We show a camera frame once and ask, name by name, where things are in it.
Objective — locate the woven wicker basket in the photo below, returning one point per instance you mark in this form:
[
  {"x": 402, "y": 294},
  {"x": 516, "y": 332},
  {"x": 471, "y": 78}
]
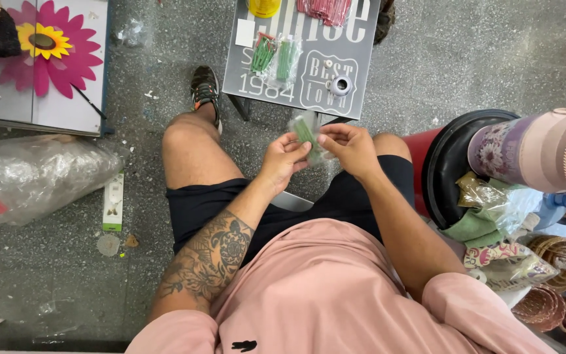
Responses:
[{"x": 560, "y": 260}]

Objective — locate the bag of red sticks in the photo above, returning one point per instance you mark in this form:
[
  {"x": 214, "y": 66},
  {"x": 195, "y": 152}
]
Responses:
[{"x": 325, "y": 10}]

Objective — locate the white green packaged item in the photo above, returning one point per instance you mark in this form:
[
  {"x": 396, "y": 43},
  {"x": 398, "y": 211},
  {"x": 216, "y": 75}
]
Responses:
[{"x": 113, "y": 201}]

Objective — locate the yellow container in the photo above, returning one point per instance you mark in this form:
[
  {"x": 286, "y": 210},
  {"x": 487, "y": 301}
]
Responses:
[{"x": 263, "y": 7}]

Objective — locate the white paper card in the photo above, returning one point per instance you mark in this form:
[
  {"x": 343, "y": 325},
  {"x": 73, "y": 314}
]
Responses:
[{"x": 244, "y": 33}]

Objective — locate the thin black stick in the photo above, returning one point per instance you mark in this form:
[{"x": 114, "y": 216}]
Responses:
[{"x": 89, "y": 102}]

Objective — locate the pink woven basket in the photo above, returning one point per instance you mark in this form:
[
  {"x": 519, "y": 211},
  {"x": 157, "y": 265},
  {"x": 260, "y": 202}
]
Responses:
[{"x": 538, "y": 307}]

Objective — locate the pink floral round box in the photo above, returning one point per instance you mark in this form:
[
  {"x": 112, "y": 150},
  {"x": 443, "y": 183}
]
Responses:
[{"x": 533, "y": 152}]

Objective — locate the white tape roll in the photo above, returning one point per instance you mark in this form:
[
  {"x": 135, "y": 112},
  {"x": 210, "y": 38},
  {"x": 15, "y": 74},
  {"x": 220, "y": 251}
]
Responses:
[{"x": 340, "y": 85}]

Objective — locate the person's left hand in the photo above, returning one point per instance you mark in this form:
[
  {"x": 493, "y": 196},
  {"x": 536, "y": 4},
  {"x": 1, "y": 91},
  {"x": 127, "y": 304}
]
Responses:
[{"x": 279, "y": 164}]

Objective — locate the clear bag of green sticks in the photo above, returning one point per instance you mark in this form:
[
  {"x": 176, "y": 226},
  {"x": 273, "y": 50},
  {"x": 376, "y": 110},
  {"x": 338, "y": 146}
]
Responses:
[{"x": 307, "y": 135}]

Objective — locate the green cloth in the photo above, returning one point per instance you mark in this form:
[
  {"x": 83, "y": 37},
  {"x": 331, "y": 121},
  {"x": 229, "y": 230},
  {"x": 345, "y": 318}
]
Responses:
[{"x": 474, "y": 227}]

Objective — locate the grey printed small table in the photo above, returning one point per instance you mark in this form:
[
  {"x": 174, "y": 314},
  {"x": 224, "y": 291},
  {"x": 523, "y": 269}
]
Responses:
[{"x": 302, "y": 59}]

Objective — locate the person's right hand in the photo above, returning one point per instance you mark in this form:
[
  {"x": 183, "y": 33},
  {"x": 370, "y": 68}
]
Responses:
[{"x": 354, "y": 150}]

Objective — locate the crumpled clear plastic bag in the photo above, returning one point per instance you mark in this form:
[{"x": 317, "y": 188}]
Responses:
[{"x": 32, "y": 177}]

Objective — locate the red stool with black seat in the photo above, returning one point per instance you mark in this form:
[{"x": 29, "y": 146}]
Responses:
[{"x": 440, "y": 167}]

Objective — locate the floral printed packet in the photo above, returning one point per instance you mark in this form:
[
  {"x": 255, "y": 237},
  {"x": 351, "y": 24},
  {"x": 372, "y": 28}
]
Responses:
[{"x": 509, "y": 265}]

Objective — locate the blue plastic object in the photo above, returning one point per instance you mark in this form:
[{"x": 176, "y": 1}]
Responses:
[{"x": 560, "y": 206}]

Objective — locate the open bag of green sticks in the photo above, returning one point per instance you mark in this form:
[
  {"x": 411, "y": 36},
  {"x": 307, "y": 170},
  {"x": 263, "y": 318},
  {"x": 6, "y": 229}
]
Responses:
[{"x": 263, "y": 53}]

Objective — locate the pink flower panel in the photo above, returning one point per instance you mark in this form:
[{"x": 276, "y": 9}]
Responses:
[{"x": 47, "y": 54}]

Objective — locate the sealed bag of green sticks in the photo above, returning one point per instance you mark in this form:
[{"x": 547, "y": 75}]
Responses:
[{"x": 285, "y": 61}]

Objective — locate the clear plastic bag with contents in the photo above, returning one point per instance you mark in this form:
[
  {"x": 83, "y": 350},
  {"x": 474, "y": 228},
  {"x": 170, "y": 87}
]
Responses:
[{"x": 494, "y": 199}]

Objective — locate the dark patterned sneaker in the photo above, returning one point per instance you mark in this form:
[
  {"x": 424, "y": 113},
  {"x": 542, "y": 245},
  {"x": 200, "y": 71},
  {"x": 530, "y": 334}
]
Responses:
[{"x": 205, "y": 91}]

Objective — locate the pink shirt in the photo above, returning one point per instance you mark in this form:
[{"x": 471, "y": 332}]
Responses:
[{"x": 332, "y": 295}]

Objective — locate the black shorts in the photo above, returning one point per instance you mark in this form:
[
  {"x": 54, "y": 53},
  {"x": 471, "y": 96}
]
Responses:
[{"x": 283, "y": 206}]

